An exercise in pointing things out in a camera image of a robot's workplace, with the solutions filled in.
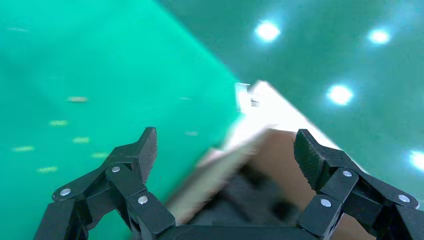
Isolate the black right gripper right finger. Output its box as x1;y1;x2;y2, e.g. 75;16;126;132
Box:
293;128;424;240

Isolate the large open cardboard carton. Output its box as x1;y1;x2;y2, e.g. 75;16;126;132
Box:
164;127;379;240

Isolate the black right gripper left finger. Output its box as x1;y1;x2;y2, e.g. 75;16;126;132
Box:
33;126;177;240

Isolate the black foam insert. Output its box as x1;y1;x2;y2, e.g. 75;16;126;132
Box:
194;163;300;228

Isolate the large green table cloth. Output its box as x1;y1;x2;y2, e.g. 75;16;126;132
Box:
0;0;242;240

